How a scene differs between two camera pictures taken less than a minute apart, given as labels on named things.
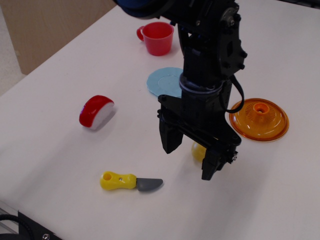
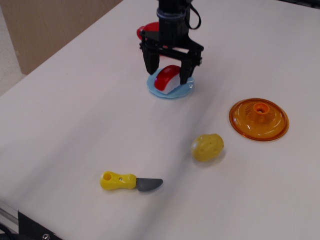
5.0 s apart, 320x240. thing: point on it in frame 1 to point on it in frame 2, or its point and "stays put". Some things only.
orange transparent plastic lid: [261, 120] stays put
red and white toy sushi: [95, 111] to [168, 78]
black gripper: [200, 117] to [173, 32]
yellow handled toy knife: [109, 180] stays put
